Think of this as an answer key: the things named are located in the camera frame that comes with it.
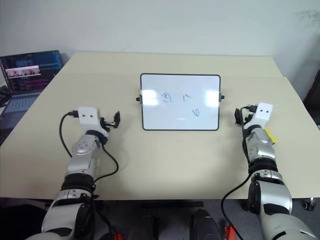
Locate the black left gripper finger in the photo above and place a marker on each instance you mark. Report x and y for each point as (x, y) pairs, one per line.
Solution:
(117, 117)
(115, 124)

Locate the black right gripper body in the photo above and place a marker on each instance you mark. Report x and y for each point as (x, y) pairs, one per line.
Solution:
(249, 117)

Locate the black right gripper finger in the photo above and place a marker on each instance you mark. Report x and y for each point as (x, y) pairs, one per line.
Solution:
(238, 116)

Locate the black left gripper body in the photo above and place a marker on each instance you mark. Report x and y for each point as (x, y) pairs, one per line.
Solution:
(106, 125)

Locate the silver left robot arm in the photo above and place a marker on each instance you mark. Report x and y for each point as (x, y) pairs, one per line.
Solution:
(82, 148)

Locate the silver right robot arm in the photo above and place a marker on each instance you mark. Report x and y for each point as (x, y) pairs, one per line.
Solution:
(260, 143)

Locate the yellow object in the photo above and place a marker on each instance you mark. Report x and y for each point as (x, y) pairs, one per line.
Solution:
(272, 137)

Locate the black framed white whiteboard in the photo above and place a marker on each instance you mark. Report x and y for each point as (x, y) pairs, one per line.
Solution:
(180, 102)

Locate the dark grey chair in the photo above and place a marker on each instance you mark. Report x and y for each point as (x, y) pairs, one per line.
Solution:
(313, 100)

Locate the open blue laptop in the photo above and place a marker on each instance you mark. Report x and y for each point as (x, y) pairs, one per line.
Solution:
(30, 72)

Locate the black under-table crossbar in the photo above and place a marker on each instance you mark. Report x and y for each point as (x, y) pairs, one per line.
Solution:
(172, 204)

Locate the small black red device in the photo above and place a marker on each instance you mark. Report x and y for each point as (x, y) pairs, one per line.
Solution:
(309, 203)

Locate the orange plastic clamp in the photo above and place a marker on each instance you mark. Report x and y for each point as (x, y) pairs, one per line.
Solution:
(230, 232)
(118, 237)

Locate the large dark rounded shape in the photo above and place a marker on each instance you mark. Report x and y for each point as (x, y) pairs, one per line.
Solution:
(205, 225)

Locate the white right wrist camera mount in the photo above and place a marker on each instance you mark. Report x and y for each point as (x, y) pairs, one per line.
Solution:
(262, 112)

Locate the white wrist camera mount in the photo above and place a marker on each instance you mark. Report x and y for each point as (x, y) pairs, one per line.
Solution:
(262, 112)
(88, 115)

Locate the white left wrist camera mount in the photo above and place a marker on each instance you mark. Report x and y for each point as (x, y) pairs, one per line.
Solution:
(88, 115)

